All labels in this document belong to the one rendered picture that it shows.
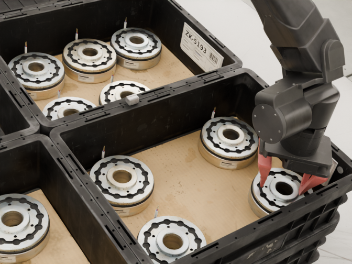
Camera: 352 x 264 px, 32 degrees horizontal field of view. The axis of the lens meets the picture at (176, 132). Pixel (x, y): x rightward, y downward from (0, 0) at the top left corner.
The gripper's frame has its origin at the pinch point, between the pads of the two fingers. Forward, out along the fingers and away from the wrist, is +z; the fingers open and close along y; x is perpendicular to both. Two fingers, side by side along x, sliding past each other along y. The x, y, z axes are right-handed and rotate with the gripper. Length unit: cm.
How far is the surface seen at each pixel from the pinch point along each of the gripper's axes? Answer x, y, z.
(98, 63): 23.1, -35.3, 1.1
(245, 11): 81, -6, 16
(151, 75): 26.9, -25.3, 4.2
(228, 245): -18.6, -8.6, -5.0
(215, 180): 2.5, -10.2, 4.6
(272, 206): -3.3, -1.0, 1.8
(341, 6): 227, 54, 83
